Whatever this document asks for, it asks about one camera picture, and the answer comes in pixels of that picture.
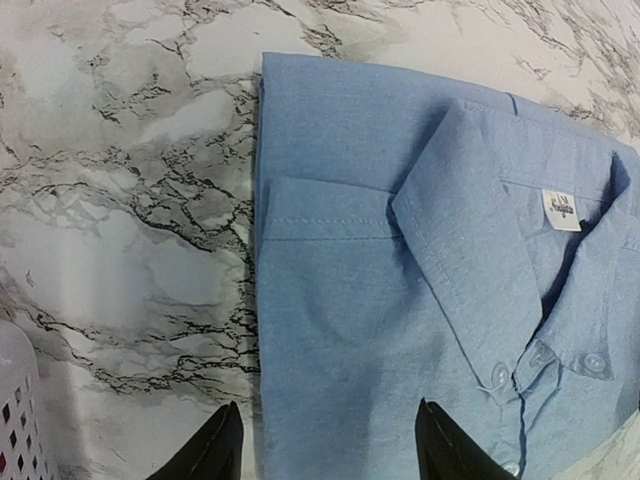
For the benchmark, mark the light blue long sleeve shirt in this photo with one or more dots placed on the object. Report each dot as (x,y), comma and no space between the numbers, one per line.
(422,238)

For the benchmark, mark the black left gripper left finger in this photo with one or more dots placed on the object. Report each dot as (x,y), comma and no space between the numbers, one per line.
(214,452)

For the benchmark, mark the white plastic laundry basket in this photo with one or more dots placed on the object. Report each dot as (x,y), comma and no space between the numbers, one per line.
(26,452)

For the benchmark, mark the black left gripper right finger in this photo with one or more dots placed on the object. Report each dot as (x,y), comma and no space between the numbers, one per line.
(446,452)

